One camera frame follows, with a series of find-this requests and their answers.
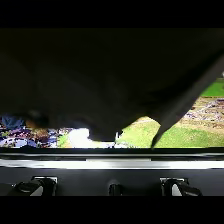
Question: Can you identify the dark green garment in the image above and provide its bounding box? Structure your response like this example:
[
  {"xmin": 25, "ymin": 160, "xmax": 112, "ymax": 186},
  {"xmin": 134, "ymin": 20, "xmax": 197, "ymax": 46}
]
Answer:
[{"xmin": 0, "ymin": 27, "xmax": 224, "ymax": 150}]

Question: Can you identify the silver frame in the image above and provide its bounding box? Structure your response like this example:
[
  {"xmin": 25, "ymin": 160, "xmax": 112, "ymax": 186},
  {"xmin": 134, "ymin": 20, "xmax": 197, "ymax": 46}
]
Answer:
[{"xmin": 0, "ymin": 153, "xmax": 224, "ymax": 197}]

